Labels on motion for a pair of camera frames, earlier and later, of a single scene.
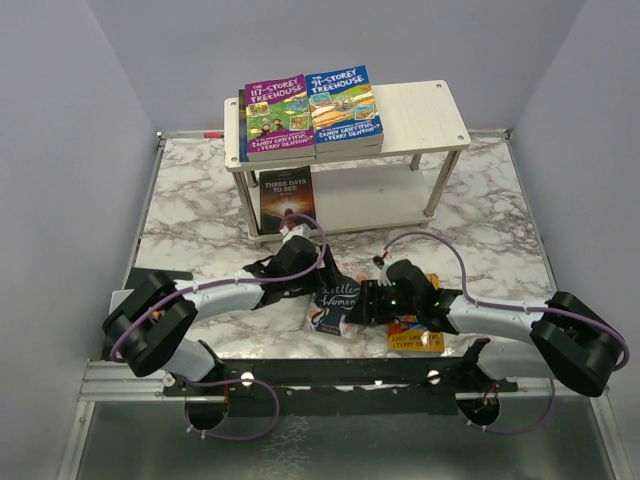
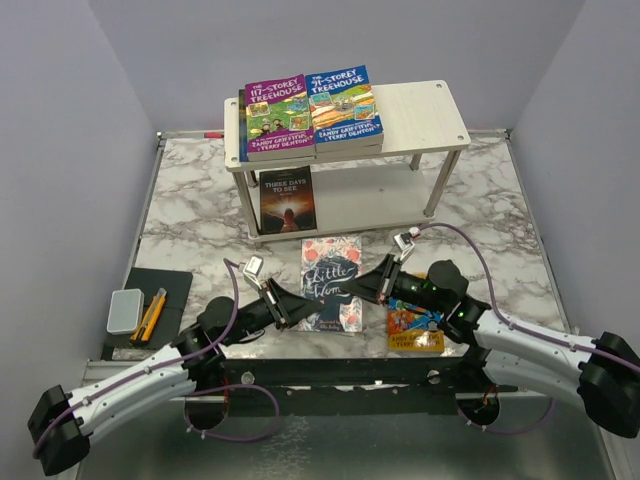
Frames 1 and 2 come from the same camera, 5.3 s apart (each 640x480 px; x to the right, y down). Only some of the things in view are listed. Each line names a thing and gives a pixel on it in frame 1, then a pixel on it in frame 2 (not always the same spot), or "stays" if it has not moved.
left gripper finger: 329,278 → 290,308
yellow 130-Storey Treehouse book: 407,335 stays
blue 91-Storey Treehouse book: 344,113 stays
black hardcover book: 283,193 stays
